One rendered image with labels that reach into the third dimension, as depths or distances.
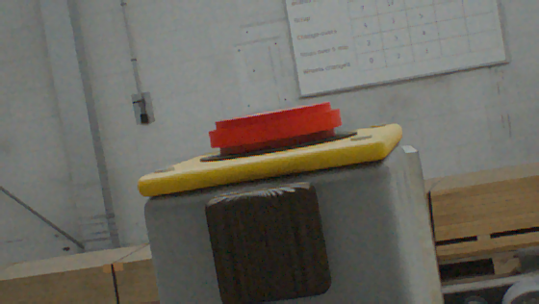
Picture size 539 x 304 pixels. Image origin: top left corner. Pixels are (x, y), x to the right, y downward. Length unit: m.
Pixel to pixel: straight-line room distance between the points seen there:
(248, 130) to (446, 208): 5.91
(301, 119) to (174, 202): 0.04
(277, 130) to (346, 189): 0.03
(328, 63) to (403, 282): 7.21
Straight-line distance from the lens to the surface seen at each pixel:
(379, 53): 7.46
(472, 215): 6.22
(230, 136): 0.31
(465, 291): 1.96
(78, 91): 7.75
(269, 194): 0.28
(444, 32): 7.44
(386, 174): 0.29
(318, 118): 0.31
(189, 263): 0.30
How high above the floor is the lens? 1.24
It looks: 3 degrees down
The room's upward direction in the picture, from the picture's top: 10 degrees counter-clockwise
